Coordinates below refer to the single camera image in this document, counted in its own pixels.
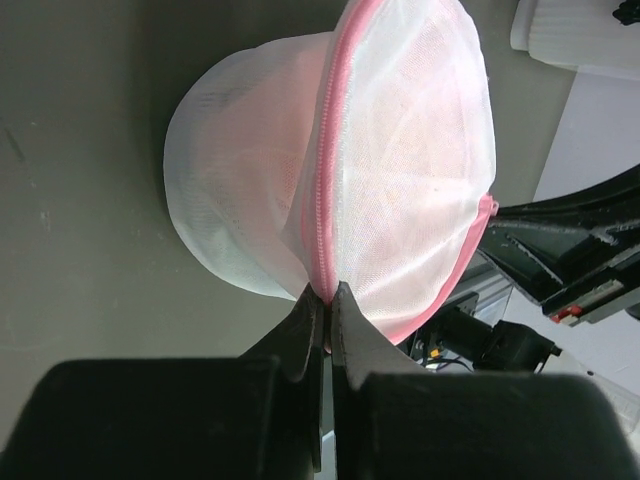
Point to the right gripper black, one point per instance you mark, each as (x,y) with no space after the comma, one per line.
(575,256)

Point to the pink white mesh laundry bag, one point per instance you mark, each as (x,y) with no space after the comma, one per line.
(363,155)

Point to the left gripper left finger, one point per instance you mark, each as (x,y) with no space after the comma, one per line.
(298,340)

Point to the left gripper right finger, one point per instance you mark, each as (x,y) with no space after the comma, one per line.
(358,348)

